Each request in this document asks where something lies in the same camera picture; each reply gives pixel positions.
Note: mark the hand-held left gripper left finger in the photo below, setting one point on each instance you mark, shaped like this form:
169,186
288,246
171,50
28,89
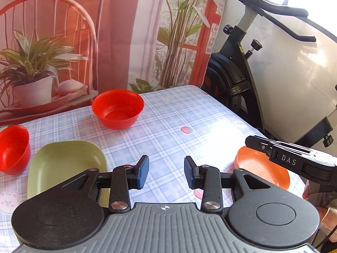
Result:
142,173

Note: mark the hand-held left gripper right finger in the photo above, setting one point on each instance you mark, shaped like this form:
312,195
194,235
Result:
189,174

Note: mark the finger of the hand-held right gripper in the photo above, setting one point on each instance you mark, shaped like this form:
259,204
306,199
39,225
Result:
259,145

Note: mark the orange plate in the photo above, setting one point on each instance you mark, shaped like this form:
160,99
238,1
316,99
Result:
258,168

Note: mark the person's right hand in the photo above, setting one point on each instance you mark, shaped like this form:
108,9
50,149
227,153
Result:
327,216

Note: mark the checked blue tablecloth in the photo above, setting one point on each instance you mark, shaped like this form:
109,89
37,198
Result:
171,116

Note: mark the large red bowl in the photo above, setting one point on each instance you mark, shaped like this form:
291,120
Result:
118,110

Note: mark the black exercise bike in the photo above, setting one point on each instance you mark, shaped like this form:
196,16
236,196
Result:
237,68

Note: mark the green plate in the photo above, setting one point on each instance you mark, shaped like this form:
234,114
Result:
63,160

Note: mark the small red bowl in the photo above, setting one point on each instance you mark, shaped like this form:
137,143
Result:
13,150

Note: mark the printed backdrop cloth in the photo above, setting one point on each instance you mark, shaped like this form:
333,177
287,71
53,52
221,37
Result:
118,31

